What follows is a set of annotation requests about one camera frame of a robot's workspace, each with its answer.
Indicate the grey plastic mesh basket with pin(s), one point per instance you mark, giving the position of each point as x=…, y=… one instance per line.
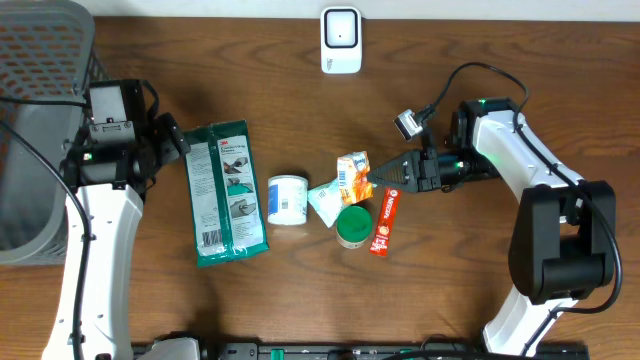
x=47, y=64

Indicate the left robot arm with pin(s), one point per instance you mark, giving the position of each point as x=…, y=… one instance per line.
x=107, y=170

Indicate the teal wet wipes pack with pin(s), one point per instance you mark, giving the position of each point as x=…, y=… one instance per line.
x=326, y=200

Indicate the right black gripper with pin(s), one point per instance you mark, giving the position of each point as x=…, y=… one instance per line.
x=429, y=176

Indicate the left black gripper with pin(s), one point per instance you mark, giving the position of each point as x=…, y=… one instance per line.
x=172, y=141

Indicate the white barcode scanner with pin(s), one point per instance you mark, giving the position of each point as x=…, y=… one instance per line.
x=341, y=40

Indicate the green white instruction package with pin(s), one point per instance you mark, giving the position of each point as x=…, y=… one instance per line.
x=225, y=206

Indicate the white plastic bottle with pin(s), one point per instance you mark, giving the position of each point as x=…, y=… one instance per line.
x=287, y=200

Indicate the orange white small packet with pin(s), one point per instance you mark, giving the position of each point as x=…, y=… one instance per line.
x=352, y=170

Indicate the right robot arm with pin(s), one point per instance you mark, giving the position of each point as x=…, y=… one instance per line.
x=563, y=243

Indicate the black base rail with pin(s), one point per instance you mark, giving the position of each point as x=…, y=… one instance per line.
x=175, y=349

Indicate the green lid small jar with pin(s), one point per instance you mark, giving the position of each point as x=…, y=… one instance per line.
x=353, y=226

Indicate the red Nescafe stick sachet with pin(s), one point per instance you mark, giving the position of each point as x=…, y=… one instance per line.
x=380, y=243

